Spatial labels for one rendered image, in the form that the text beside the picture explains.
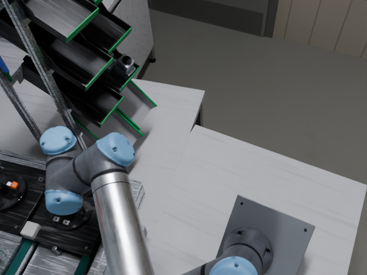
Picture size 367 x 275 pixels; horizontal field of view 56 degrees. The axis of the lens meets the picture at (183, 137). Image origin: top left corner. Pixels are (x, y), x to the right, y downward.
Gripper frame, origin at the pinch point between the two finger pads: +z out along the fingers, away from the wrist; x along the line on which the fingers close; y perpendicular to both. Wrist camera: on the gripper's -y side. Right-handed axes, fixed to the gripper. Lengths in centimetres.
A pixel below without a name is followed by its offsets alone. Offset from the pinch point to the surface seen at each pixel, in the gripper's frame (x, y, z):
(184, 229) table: 7.7, 26.8, 20.3
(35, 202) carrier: -0.6, -23.1, 9.2
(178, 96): 68, 6, 20
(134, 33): 154, -56, 57
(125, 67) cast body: 41.4, -1.2, -19.2
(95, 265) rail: -14.1, 5.9, 10.2
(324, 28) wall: 232, 78, 86
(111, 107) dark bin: 28.5, -1.9, -13.3
